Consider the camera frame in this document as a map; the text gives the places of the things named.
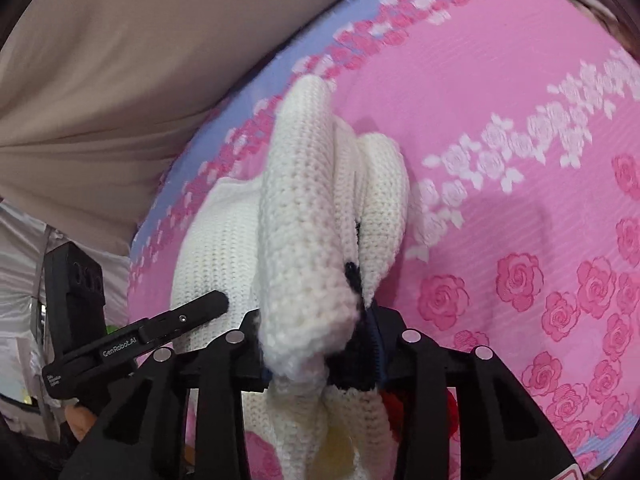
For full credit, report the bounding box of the beige draped cloth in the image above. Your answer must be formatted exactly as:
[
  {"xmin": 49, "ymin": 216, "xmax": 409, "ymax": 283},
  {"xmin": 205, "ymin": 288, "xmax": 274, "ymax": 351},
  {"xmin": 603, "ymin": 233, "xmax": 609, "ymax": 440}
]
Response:
[{"xmin": 0, "ymin": 0, "xmax": 451, "ymax": 256}]

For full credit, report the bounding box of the white red navy knit sweater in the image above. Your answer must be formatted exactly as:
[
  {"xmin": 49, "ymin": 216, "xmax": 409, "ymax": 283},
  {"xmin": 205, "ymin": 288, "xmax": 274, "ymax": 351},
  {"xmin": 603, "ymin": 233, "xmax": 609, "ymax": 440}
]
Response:
[{"xmin": 172, "ymin": 75, "xmax": 458, "ymax": 480}]

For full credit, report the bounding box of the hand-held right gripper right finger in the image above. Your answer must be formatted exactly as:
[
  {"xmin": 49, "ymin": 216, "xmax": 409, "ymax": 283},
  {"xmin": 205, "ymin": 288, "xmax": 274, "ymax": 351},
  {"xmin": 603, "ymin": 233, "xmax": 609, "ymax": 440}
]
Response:
[{"xmin": 325, "ymin": 306, "xmax": 576, "ymax": 480}]

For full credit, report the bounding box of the person's left hand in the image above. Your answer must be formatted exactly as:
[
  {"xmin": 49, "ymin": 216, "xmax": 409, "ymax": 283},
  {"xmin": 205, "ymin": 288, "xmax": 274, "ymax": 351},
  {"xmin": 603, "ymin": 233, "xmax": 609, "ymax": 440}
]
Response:
[{"xmin": 65, "ymin": 402, "xmax": 103, "ymax": 443}]

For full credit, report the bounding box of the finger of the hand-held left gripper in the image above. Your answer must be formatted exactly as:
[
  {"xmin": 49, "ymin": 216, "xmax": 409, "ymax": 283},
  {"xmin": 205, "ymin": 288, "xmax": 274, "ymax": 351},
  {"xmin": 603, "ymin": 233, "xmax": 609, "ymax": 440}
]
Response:
[{"xmin": 137, "ymin": 290, "xmax": 229, "ymax": 347}]

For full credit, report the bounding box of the pink floral bedsheet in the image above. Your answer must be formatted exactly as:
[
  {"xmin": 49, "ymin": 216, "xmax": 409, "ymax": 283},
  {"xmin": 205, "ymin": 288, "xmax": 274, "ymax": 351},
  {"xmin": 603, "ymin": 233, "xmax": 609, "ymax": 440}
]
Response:
[{"xmin": 125, "ymin": 0, "xmax": 640, "ymax": 480}]

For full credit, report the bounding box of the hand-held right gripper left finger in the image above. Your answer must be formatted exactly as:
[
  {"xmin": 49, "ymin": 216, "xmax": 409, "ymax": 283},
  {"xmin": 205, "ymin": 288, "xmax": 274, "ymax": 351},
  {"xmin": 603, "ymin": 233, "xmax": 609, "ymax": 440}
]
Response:
[{"xmin": 60, "ymin": 310, "xmax": 271, "ymax": 480}]

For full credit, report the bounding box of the white satin curtain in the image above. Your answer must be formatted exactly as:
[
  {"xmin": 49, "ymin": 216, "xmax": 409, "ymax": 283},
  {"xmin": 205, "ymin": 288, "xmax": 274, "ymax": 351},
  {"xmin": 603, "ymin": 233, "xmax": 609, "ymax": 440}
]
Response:
[{"xmin": 0, "ymin": 200, "xmax": 131, "ymax": 441}]

